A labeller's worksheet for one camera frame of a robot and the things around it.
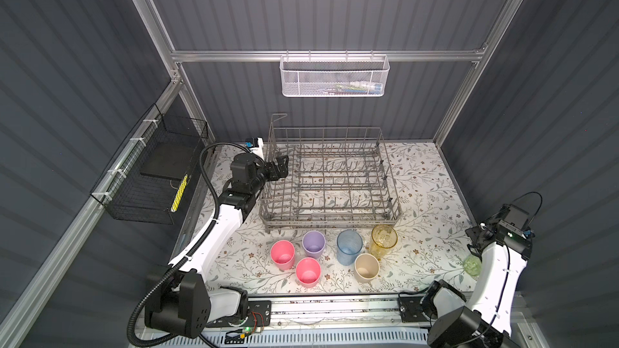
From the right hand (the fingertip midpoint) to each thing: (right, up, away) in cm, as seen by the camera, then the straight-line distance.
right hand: (487, 244), depth 74 cm
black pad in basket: (-99, +26, +2) cm, 103 cm away
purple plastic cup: (-54, -3, +12) cm, 55 cm away
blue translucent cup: (-42, -3, +9) cm, 43 cm away
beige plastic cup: (-36, -11, +8) cm, 38 cm away
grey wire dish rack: (-43, +19, +34) cm, 58 cm away
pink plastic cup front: (-56, -12, +7) cm, 58 cm away
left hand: (-65, +26, +5) cm, 70 cm away
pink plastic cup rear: (-65, -7, +11) cm, 66 cm away
